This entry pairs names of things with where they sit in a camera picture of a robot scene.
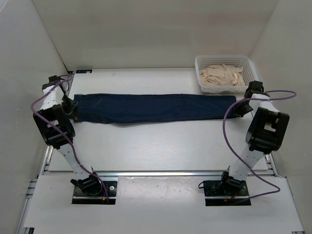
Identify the small dark corner label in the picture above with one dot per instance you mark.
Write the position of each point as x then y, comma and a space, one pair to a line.
84, 71

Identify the beige crumpled garment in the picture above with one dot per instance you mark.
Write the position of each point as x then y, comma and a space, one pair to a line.
222, 75

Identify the aluminium rail frame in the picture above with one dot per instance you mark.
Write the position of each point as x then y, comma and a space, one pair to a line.
158, 168

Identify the dark blue denim trousers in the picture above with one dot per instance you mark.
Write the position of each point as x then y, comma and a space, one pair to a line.
133, 109

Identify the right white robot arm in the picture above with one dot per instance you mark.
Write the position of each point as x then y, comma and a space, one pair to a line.
264, 135

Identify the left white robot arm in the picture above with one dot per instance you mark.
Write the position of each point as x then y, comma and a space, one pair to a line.
51, 113

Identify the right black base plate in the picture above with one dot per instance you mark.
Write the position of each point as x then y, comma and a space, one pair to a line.
217, 194

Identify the white plastic basket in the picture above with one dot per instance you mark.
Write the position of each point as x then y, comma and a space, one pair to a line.
249, 73

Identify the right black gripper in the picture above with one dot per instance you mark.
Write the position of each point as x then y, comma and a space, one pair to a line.
238, 111

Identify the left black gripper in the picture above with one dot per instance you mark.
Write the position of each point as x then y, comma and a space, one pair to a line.
72, 110

